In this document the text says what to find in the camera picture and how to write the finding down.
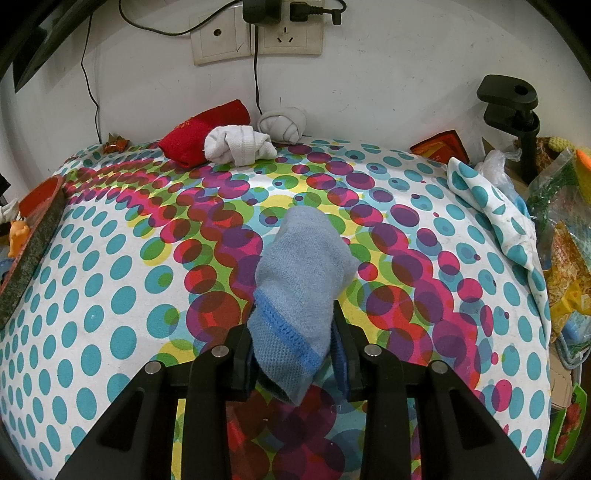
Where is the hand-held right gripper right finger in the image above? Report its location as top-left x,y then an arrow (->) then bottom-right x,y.
330,302 -> 539,480

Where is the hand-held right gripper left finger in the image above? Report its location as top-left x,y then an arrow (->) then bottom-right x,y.
55,324 -> 254,480

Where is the light blue sock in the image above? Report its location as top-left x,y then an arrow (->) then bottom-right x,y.
247,206 -> 358,402

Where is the red round basin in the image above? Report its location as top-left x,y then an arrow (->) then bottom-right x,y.
0,176 -> 68,328

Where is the polka dot cloth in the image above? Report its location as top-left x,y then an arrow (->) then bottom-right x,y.
0,136 -> 552,480

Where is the white striped sock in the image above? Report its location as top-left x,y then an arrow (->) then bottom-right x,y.
203,124 -> 278,165

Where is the red folded sock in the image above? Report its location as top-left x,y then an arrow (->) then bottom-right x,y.
159,99 -> 252,169

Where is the strawberry print packet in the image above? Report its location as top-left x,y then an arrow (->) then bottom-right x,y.
545,383 -> 583,464

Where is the red orange packet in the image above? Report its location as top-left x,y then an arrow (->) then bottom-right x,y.
410,130 -> 472,164

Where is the white rolled sock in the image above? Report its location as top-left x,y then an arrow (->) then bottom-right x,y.
257,106 -> 307,141

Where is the yellow net bag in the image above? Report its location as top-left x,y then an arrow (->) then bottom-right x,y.
545,222 -> 591,344

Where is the orange rubber toy animal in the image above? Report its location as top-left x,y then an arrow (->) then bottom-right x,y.
9,217 -> 31,257

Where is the clear plastic bag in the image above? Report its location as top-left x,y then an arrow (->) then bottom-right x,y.
478,148 -> 515,185

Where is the black clamp stand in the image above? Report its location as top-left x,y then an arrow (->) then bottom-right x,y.
477,74 -> 541,185

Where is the black charger plug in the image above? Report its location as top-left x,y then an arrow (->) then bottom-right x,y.
242,0 -> 283,26

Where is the black power plug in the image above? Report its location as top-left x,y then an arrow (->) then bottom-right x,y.
290,0 -> 347,26

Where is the black charger cable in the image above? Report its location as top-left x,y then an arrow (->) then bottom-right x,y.
250,23 -> 264,116

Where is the white wall socket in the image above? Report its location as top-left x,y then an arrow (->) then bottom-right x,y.
256,9 -> 324,57
191,14 -> 254,65

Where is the thin black cable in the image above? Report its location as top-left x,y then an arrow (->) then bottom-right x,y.
119,0 -> 245,37

